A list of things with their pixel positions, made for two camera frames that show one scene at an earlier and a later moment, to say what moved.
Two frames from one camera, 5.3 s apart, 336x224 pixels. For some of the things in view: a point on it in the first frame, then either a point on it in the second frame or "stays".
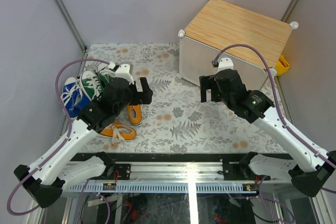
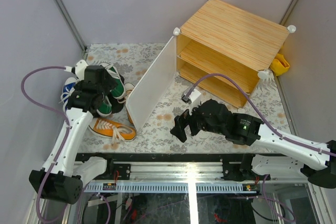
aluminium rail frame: x=176 y=173 stays
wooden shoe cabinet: x=220 y=24 stays
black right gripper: x=207 y=82 to x=180 y=122
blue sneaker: x=71 y=96 stays
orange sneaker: x=118 y=132 stays
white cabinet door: x=196 y=61 to x=149 y=91
